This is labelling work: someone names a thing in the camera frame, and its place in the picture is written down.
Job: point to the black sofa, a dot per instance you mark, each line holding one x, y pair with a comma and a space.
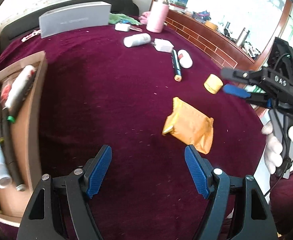
30, 22

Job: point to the cardboard tray box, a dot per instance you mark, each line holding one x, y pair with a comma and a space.
25, 141

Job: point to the white power adapter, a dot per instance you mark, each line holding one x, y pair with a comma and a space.
162, 45

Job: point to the grey capped black marker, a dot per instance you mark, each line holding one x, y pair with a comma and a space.
9, 153

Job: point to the pink thermos bottle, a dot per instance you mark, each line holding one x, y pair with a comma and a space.
158, 13

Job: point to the orange foil snack packet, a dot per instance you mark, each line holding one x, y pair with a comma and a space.
190, 126

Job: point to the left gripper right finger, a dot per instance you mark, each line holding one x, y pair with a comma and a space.
251, 219

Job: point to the orange capped thin marker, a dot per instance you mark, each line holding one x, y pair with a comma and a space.
178, 76

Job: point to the pink plush toy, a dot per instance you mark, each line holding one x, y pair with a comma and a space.
143, 19

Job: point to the olive capped black marker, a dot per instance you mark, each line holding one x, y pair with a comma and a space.
175, 62

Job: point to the grey shoe box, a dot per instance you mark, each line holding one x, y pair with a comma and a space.
74, 17

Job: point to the green cloth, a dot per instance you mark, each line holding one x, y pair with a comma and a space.
122, 18

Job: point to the number six candle box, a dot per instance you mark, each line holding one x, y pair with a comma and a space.
5, 90

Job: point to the white bottle red label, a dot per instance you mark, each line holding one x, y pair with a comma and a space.
184, 58

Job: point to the yellow round jar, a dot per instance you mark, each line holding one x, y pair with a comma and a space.
213, 84

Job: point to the white spray bottle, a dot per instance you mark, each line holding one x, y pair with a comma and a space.
19, 83

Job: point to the steel thermos flask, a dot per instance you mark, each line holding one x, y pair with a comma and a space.
242, 37

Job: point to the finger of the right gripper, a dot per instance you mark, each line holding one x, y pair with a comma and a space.
258, 99
244, 77

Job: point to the white gloved right hand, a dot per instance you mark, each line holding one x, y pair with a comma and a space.
273, 148

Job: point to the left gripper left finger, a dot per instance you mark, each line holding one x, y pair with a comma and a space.
57, 200

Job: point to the maroon bed cover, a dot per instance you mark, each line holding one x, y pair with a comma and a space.
97, 91

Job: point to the yellow tape roll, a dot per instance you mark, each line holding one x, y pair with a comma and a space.
211, 25

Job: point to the pink foil sachet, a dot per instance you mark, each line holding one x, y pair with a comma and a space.
134, 28

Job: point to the small white pill bottle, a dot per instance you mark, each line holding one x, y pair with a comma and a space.
137, 40

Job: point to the brown wooden footboard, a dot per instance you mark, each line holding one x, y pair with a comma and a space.
221, 50

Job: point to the white usb charger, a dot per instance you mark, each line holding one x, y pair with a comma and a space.
124, 27

